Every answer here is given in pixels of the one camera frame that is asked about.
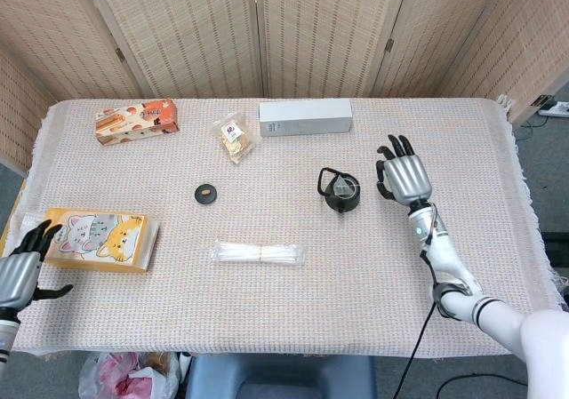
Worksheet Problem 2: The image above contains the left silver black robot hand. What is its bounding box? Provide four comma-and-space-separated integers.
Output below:
0, 219, 75, 311

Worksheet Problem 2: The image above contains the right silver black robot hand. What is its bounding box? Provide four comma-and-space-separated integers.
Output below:
375, 134, 433, 207

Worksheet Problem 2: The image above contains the pyramid tea bag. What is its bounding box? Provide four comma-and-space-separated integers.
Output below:
333, 175, 357, 198

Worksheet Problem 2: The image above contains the black teapot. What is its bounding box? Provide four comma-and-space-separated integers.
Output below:
317, 166, 362, 214

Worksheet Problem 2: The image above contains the plastic bag with pink contents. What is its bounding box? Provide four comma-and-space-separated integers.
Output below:
77, 351, 181, 399

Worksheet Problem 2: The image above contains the clear snack packet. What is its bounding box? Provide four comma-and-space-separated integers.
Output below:
209, 110, 260, 165

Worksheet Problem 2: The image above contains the black teapot lid wooden knob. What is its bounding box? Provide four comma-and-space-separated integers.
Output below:
194, 182, 220, 204

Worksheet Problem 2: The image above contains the yellow cat tissue pack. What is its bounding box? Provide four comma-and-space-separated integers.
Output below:
17, 207, 160, 275

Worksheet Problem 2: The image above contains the long white cardboard box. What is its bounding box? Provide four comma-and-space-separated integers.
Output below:
259, 98, 355, 139

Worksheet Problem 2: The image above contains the woven pinkish tablecloth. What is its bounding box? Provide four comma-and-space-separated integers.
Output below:
0, 96, 557, 359

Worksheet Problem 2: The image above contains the white power strip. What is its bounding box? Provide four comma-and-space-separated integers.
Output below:
538, 100, 569, 118

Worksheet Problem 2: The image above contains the pack of white straws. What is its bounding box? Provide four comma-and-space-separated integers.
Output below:
211, 238, 308, 267

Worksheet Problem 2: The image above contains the orange cookie box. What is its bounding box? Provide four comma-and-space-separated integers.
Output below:
94, 99, 181, 147

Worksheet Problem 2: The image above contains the blue grey chair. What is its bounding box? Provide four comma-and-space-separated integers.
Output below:
184, 353, 378, 399

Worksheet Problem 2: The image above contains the woven bamboo folding screen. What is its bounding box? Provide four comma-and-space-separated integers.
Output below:
0, 0, 569, 178

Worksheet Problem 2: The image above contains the thin black cable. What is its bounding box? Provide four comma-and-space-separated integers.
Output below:
399, 220, 445, 399
437, 373, 530, 399

